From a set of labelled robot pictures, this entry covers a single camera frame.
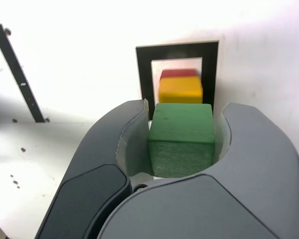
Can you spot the black tape square outline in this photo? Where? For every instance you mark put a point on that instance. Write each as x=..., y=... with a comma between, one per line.
x=144, y=74

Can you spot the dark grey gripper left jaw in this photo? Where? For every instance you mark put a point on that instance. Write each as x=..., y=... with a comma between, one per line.
x=94, y=174

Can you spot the yellow cube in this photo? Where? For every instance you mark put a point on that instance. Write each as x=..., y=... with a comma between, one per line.
x=180, y=89

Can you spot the red cube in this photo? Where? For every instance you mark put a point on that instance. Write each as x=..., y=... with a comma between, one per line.
x=179, y=73

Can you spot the black tape strip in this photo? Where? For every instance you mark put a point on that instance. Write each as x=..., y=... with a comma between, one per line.
x=18, y=74

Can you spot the green cube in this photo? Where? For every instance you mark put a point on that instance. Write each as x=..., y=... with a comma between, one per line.
x=182, y=129

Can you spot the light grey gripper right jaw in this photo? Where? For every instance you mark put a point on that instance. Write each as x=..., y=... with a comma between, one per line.
x=226, y=199

